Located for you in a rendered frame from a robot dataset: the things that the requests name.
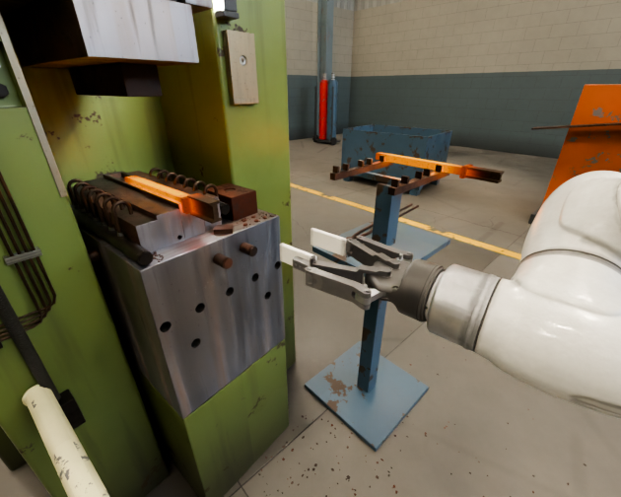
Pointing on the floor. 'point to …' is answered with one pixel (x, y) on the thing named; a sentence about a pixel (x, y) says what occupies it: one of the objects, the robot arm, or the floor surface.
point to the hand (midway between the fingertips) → (310, 248)
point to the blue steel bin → (398, 138)
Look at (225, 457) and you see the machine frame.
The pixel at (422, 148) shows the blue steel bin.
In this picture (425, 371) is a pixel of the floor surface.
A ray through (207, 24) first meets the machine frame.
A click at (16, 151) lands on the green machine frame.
